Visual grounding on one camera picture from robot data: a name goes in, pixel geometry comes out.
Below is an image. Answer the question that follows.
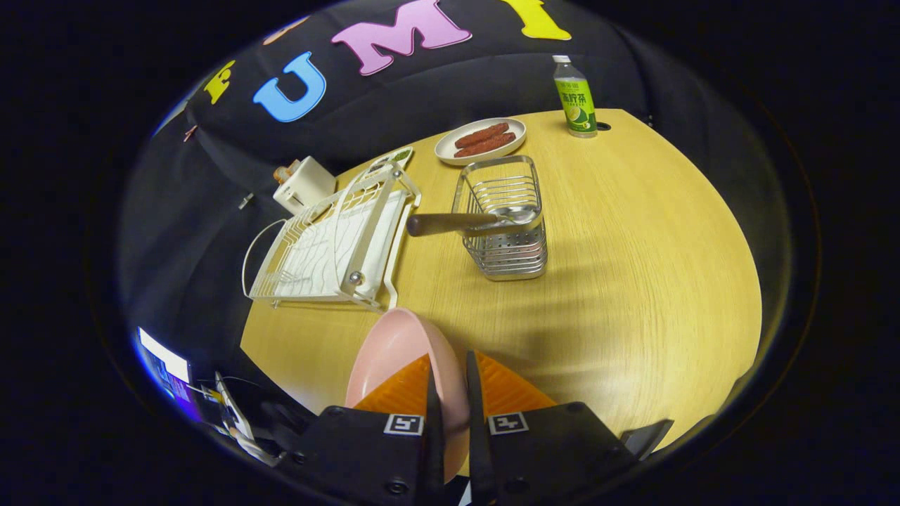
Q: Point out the pink plate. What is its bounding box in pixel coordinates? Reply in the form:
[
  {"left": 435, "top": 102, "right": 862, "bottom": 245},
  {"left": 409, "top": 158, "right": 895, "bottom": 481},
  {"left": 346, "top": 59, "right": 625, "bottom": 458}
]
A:
[{"left": 345, "top": 308, "right": 470, "bottom": 486}]

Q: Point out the white divided condiment dish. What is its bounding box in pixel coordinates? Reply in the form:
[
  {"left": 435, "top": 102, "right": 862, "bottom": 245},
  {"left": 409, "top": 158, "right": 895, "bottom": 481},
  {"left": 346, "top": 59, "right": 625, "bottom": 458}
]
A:
[{"left": 366, "top": 146, "right": 414, "bottom": 176}]

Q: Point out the brown handled metal spoon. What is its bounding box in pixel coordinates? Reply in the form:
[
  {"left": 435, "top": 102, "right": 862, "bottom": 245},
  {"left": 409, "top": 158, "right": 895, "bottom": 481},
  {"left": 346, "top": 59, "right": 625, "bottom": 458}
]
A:
[{"left": 406, "top": 205, "right": 541, "bottom": 238}]

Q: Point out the white wire dish rack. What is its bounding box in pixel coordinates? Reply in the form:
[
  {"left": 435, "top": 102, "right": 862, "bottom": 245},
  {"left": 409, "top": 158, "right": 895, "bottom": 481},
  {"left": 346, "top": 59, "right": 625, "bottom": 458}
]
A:
[{"left": 242, "top": 163, "right": 423, "bottom": 312}]

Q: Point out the green label drink bottle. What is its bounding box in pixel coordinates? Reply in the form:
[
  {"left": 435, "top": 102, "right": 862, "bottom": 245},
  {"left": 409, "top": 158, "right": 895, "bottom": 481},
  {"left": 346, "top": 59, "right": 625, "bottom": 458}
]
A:
[{"left": 552, "top": 55, "right": 598, "bottom": 138}]

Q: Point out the white cable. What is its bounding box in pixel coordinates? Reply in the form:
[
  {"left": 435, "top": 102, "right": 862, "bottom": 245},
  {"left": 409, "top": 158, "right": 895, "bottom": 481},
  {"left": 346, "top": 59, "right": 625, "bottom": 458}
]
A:
[{"left": 213, "top": 371, "right": 283, "bottom": 468}]

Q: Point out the cream oval sausage dish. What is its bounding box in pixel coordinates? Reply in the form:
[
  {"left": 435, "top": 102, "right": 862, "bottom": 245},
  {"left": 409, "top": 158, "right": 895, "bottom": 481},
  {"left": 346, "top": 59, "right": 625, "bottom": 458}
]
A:
[{"left": 434, "top": 117, "right": 527, "bottom": 167}]

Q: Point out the computer screen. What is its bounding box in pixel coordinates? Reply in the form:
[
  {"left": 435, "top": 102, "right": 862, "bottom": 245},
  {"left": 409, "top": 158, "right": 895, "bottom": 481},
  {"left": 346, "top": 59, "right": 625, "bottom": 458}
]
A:
[{"left": 136, "top": 327, "right": 192, "bottom": 405}]

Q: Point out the red sausage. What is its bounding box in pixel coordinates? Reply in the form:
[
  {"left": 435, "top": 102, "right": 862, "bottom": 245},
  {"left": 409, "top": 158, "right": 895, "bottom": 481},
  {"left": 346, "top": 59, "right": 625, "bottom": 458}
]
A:
[
  {"left": 455, "top": 133, "right": 516, "bottom": 158},
  {"left": 454, "top": 122, "right": 510, "bottom": 149}
]

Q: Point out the white toaster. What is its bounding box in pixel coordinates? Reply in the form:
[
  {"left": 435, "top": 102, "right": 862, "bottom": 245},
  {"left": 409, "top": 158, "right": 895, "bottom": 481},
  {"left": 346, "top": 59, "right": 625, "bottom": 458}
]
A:
[{"left": 273, "top": 156, "right": 337, "bottom": 215}]

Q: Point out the metal wire basket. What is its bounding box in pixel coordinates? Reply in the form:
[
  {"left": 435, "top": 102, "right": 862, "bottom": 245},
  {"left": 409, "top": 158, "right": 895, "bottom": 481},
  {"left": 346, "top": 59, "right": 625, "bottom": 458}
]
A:
[{"left": 452, "top": 155, "right": 548, "bottom": 282}]

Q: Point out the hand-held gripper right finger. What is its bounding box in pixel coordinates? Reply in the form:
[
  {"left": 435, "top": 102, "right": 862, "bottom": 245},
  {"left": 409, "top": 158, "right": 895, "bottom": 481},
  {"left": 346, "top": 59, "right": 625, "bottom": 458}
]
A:
[{"left": 464, "top": 350, "right": 638, "bottom": 505}]

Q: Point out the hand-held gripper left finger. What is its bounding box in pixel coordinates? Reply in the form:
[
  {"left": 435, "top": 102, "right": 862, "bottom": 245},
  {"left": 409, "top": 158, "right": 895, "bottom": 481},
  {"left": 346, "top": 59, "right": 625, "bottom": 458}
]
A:
[{"left": 278, "top": 353, "right": 446, "bottom": 501}]

